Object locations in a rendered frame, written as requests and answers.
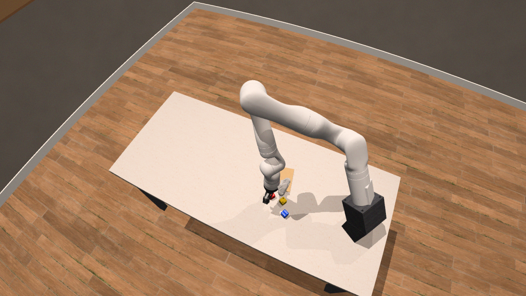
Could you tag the tan flat mat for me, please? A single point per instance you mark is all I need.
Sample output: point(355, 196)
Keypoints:
point(287, 173)

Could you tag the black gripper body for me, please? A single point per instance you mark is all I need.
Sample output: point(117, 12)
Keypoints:
point(270, 191)

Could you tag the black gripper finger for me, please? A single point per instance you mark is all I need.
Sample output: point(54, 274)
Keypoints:
point(266, 198)

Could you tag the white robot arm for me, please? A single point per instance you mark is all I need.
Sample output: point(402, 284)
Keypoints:
point(263, 109)

